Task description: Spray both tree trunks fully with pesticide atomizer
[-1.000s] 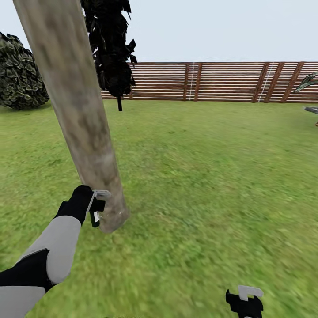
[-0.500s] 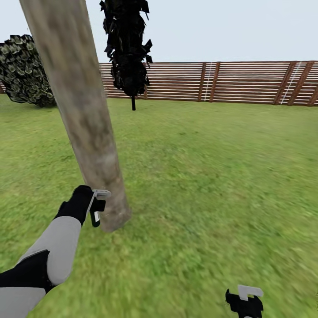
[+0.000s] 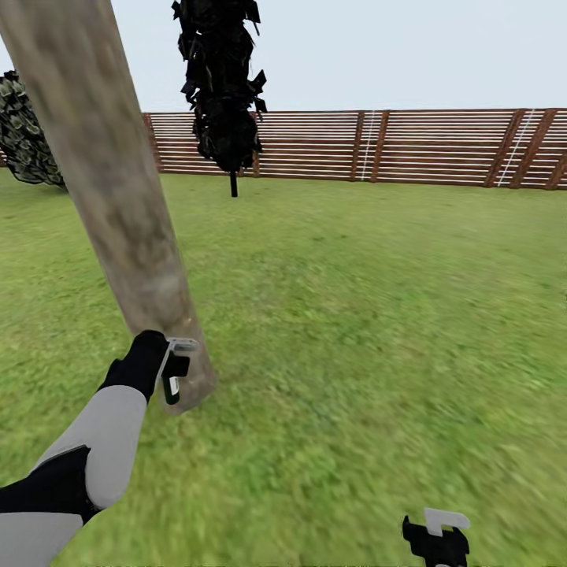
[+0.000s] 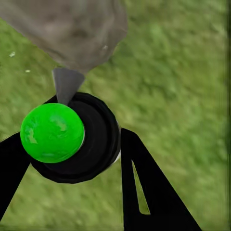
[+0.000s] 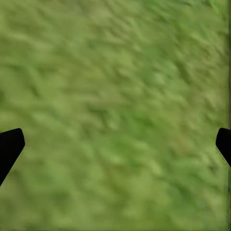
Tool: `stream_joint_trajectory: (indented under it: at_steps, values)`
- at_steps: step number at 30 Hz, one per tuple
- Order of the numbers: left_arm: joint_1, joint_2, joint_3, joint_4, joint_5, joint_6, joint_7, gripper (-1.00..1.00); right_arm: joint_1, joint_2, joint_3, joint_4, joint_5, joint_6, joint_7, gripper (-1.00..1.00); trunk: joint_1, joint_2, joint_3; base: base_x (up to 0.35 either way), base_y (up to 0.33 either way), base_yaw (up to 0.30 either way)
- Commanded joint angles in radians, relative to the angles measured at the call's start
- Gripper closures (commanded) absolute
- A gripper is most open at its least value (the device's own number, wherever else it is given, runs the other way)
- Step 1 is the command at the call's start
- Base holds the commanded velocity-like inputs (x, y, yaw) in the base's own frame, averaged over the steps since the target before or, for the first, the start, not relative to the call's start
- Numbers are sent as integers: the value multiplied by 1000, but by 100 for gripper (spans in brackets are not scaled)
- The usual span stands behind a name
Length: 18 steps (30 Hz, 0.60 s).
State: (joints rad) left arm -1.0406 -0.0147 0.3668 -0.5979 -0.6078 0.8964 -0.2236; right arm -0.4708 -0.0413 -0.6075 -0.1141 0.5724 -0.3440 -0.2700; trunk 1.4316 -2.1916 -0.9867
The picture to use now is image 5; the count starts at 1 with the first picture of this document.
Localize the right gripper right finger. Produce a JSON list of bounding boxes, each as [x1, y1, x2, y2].
[[216, 128, 231, 167]]

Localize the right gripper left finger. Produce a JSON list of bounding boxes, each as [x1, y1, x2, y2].
[[0, 128, 25, 185]]

